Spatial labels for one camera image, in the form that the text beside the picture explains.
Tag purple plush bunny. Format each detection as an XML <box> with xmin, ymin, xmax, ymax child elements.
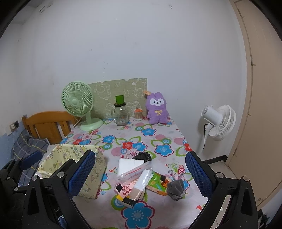
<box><xmin>145</xmin><ymin>92</ymin><xmax>169</xmax><ymax>125</ymax></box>

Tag wall power socket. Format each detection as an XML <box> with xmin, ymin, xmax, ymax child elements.
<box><xmin>10</xmin><ymin>121</ymin><xmax>20</xmax><ymax>132</ymax></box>

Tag beige door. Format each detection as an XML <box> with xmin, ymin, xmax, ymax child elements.
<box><xmin>226</xmin><ymin>1</ymin><xmax>281</xmax><ymax>209</ymax></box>

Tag green cup on jar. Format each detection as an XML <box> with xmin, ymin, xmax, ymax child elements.
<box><xmin>115</xmin><ymin>95</ymin><xmax>125</xmax><ymax>104</ymax></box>

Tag clear pack white pads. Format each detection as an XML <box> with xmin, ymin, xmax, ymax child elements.
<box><xmin>117</xmin><ymin>158</ymin><xmax>152</xmax><ymax>182</ymax></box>

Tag green desk fan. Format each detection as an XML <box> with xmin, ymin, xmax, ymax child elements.
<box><xmin>61</xmin><ymin>82</ymin><xmax>103</xmax><ymax>131</ymax></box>

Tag white standing fan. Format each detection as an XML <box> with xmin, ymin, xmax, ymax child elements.
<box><xmin>201</xmin><ymin>104</ymin><xmax>236</xmax><ymax>149</ymax></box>

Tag floral tablecloth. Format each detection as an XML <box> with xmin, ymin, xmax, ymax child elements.
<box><xmin>63</xmin><ymin>119</ymin><xmax>207</xmax><ymax>228</ymax></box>

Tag green patterned wall mat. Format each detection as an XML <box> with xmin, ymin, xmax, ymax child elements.
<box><xmin>89</xmin><ymin>78</ymin><xmax>147</xmax><ymax>119</ymax></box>

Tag yellow fabric storage box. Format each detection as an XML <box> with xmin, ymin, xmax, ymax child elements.
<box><xmin>37</xmin><ymin>144</ymin><xmax>106</xmax><ymax>199</ymax></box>

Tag toothpick jar orange lid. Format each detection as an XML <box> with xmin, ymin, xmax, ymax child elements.
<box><xmin>134</xmin><ymin>108</ymin><xmax>143</xmax><ymax>121</ymax></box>

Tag glass mason jar mug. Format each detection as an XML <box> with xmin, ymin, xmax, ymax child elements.
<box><xmin>112</xmin><ymin>103</ymin><xmax>129</xmax><ymax>126</ymax></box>

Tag yellow black packet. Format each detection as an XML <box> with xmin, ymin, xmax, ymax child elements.
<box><xmin>116</xmin><ymin>195</ymin><xmax>137</xmax><ymax>209</ymax></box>

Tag black plastic bag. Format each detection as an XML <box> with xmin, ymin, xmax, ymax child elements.
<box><xmin>132</xmin><ymin>152</ymin><xmax>152</xmax><ymax>163</ymax></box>

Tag grey socks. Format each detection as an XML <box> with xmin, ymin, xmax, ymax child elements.
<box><xmin>166</xmin><ymin>179</ymin><xmax>185</xmax><ymax>200</ymax></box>

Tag blue plaid pillow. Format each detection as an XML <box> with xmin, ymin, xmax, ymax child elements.
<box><xmin>11</xmin><ymin>129</ymin><xmax>50</xmax><ymax>187</ymax></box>

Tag green tissue pack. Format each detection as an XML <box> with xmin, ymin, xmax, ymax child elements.
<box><xmin>146</xmin><ymin>171</ymin><xmax>171</xmax><ymax>196</ymax></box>

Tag pink wet wipes pack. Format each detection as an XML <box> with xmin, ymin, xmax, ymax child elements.
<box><xmin>115</xmin><ymin>179</ymin><xmax>138</xmax><ymax>197</ymax></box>

